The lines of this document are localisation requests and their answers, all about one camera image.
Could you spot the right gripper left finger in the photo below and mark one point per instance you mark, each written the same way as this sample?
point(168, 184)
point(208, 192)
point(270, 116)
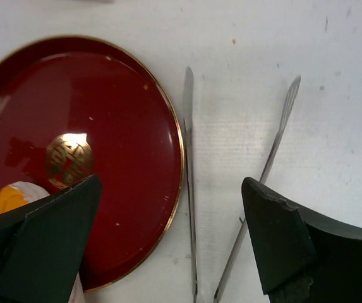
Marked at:
point(42, 243)

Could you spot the orange flat white-edged bread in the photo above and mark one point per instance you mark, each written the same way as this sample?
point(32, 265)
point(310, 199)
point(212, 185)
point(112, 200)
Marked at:
point(21, 193)

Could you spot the dark red round plate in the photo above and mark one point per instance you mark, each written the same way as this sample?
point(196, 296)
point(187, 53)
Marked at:
point(72, 106)

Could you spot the metal serving tongs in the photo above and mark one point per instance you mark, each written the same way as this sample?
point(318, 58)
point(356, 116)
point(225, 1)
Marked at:
point(190, 178)

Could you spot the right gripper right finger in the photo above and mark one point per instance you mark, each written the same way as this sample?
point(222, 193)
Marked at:
point(301, 255)

